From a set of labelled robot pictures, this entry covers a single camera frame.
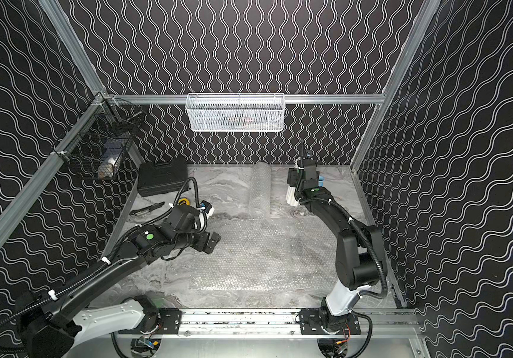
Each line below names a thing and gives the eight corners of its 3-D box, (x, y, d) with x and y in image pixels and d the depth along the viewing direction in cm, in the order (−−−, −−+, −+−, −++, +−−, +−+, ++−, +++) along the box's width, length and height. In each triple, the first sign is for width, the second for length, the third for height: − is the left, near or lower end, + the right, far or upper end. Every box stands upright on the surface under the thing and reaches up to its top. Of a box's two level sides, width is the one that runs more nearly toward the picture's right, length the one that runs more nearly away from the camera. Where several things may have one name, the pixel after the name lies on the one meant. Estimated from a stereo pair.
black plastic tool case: (139, 199, 107) (135, 193, 104) (142, 170, 120) (139, 163, 116) (189, 190, 111) (186, 184, 107) (187, 162, 123) (185, 156, 120)
